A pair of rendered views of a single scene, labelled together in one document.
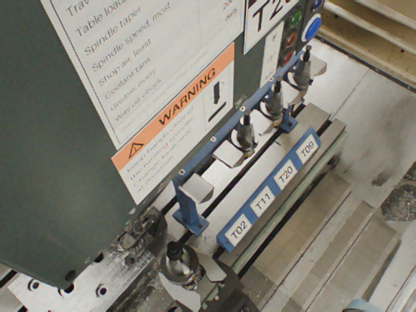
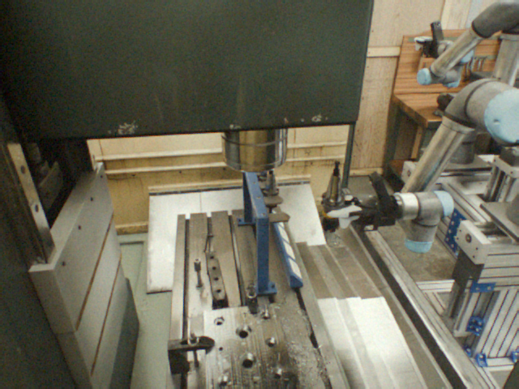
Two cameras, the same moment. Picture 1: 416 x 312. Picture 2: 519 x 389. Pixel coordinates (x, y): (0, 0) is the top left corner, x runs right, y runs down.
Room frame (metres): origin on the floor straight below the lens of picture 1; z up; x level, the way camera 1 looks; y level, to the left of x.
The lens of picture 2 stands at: (-0.21, 0.90, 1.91)
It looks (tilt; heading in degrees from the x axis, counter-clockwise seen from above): 31 degrees down; 306
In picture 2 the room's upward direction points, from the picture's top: straight up
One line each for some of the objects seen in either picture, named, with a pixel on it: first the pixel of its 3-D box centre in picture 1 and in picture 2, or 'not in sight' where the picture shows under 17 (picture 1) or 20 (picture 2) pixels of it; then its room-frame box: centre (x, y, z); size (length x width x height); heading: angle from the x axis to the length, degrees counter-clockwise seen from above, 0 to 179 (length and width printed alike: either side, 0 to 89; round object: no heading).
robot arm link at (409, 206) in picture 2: not in sight; (402, 206); (0.01, -0.09, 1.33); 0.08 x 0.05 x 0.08; 135
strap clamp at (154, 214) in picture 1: (143, 230); (251, 301); (0.35, 0.19, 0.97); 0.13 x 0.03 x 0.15; 135
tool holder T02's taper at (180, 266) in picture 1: (177, 257); (334, 185); (0.16, 0.06, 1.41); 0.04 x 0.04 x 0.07
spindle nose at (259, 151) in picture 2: not in sight; (254, 135); (0.31, 0.21, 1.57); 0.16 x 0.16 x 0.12
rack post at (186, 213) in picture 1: (186, 200); (263, 258); (0.39, 0.06, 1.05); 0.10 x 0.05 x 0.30; 45
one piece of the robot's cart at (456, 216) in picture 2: not in sight; (454, 230); (-0.08, -0.68, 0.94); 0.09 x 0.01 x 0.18; 131
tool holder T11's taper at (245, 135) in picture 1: (246, 128); (271, 181); (0.47, -0.09, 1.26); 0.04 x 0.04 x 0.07
